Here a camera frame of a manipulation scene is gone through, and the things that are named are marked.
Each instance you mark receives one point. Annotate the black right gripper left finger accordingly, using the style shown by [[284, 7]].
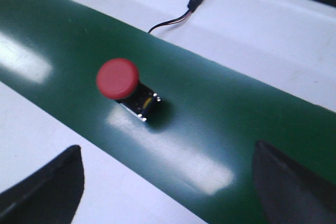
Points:
[[50, 195]]

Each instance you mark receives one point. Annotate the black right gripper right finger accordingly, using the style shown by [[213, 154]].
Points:
[[288, 191]]

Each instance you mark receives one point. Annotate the green conveyor belt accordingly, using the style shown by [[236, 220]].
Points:
[[197, 145]]

